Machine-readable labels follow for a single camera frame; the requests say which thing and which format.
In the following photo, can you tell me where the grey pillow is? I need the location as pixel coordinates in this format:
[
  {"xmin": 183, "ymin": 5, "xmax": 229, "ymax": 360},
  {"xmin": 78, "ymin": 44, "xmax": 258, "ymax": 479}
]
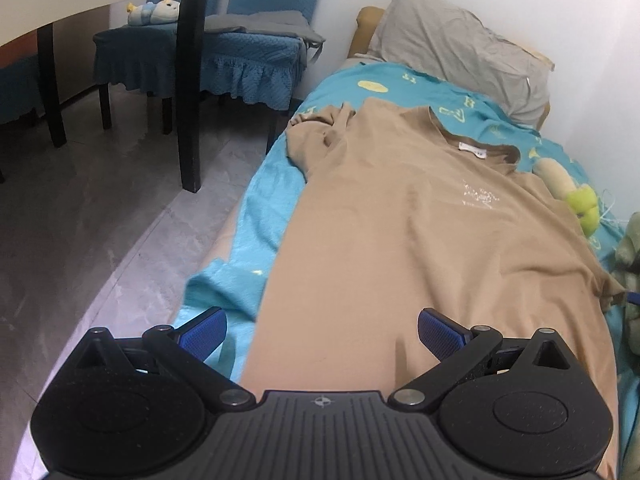
[{"xmin": 367, "ymin": 0, "xmax": 551, "ymax": 126}]

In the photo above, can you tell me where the white table with black legs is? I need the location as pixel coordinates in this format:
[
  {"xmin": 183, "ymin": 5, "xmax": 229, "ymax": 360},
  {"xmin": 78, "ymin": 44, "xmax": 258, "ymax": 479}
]
[{"xmin": 0, "ymin": 0, "xmax": 212, "ymax": 194}]

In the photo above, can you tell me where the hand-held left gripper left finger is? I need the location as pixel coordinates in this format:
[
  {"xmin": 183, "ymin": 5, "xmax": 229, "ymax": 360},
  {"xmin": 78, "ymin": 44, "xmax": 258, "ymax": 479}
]
[{"xmin": 72, "ymin": 306, "xmax": 258, "ymax": 411}]

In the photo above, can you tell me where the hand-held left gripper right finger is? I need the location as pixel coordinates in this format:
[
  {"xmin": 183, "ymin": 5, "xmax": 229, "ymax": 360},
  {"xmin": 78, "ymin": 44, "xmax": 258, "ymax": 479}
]
[{"xmin": 389, "ymin": 307, "xmax": 578, "ymax": 411}]

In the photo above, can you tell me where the green and beige plush toy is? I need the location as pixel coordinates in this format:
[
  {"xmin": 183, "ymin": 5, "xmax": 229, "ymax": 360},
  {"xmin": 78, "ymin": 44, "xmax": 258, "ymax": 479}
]
[{"xmin": 532, "ymin": 157, "xmax": 601, "ymax": 238}]

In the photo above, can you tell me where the teal printed bed sheet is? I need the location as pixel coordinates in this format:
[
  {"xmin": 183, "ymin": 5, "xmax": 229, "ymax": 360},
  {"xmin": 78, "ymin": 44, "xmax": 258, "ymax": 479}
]
[{"xmin": 182, "ymin": 57, "xmax": 628, "ymax": 480}]

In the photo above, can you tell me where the green fleece blanket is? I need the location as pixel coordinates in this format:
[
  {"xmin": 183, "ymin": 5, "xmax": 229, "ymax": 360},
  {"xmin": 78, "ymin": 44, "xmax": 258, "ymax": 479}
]
[{"xmin": 614, "ymin": 210, "xmax": 640, "ymax": 356}]

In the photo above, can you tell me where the beige pillow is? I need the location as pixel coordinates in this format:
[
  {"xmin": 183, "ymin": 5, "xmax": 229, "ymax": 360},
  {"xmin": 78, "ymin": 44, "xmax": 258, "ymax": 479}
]
[{"xmin": 398, "ymin": 0, "xmax": 556, "ymax": 73}]

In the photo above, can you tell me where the grey folded cloth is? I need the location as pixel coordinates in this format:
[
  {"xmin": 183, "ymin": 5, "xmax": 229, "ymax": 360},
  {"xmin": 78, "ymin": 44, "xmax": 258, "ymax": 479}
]
[{"xmin": 204, "ymin": 10, "xmax": 326, "ymax": 64}]

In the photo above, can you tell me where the tan t-shirt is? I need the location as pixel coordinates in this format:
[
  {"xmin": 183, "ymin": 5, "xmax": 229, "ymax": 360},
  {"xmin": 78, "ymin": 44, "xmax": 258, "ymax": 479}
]
[{"xmin": 239, "ymin": 97, "xmax": 627, "ymax": 480}]

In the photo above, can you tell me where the light blue plush toy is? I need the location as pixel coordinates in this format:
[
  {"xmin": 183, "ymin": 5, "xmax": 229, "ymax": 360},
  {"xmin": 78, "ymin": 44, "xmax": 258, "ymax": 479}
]
[{"xmin": 125, "ymin": 0, "xmax": 182, "ymax": 27}]

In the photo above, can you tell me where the blue covered chair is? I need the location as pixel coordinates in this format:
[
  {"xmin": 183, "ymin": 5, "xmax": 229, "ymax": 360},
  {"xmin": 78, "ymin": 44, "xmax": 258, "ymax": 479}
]
[
  {"xmin": 0, "ymin": 54, "xmax": 47, "ymax": 127},
  {"xmin": 200, "ymin": 0, "xmax": 328, "ymax": 156},
  {"xmin": 92, "ymin": 0, "xmax": 231, "ymax": 136}
]

